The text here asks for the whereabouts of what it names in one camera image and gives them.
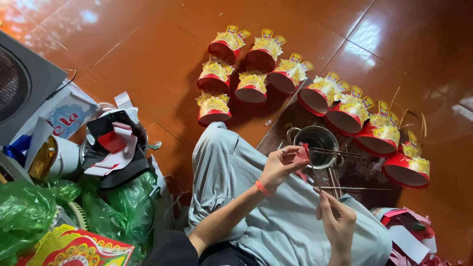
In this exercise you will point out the person's left hand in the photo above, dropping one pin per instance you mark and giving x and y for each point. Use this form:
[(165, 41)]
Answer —
[(275, 170)]

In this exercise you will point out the person's right hand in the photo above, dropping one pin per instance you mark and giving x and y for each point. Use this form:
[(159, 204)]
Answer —
[(338, 225)]

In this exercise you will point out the red paper piece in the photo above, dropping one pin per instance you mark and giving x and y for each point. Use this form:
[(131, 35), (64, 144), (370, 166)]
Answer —
[(302, 155)]

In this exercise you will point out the thin bamboo stick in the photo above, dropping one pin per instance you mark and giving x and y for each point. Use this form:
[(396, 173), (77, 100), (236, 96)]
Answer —
[(358, 188), (314, 173)]

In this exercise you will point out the orange wristband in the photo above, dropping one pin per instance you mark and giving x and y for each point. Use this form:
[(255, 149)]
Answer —
[(261, 187)]

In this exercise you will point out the bundle of bamboo sticks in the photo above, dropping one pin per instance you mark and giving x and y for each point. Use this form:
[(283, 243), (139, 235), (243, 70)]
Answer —
[(334, 181)]

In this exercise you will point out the grey trousers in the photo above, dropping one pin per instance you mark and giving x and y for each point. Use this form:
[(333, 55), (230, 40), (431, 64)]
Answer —
[(229, 166)]

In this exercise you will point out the metal glue pot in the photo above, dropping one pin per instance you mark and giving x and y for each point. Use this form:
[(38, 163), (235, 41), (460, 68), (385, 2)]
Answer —
[(317, 146)]

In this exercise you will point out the dark wooden board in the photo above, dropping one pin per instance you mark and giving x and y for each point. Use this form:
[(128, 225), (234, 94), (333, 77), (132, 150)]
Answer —
[(369, 173)]

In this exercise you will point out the pair of wooden chopsticks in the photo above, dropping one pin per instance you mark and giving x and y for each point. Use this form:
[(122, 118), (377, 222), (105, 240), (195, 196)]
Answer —
[(340, 152)]

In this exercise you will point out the pile of red paper scraps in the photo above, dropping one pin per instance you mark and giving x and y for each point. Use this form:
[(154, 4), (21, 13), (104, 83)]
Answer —
[(410, 232)]

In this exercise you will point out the group of red paper crowns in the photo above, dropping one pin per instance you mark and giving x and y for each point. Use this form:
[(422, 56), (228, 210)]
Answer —
[(349, 112)]

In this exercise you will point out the small green paper scrap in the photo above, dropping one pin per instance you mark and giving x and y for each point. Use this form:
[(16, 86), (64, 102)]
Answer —
[(155, 145)]

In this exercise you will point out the dry straw fibres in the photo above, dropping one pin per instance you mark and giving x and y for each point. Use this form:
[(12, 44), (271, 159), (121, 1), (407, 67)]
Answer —
[(415, 120)]

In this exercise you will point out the black top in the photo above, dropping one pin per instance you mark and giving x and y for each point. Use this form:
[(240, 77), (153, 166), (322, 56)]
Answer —
[(170, 251)]

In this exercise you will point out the green plastic bags heap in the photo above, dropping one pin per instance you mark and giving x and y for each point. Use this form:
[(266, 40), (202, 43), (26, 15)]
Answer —
[(122, 207)]

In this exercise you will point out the red yellow printed cardboard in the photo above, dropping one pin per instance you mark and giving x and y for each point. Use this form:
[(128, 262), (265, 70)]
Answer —
[(79, 249)]

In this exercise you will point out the white blue plastic bag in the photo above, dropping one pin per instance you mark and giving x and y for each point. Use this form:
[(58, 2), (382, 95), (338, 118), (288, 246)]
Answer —
[(70, 114)]

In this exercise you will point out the white tape roll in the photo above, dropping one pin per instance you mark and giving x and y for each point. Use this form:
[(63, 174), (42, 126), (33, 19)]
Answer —
[(61, 157)]

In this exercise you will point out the blue ribbon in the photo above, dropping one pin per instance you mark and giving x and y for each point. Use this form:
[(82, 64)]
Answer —
[(16, 146)]

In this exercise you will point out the grey box fan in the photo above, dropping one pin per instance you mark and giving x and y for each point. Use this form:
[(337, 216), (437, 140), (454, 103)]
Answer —
[(22, 85)]

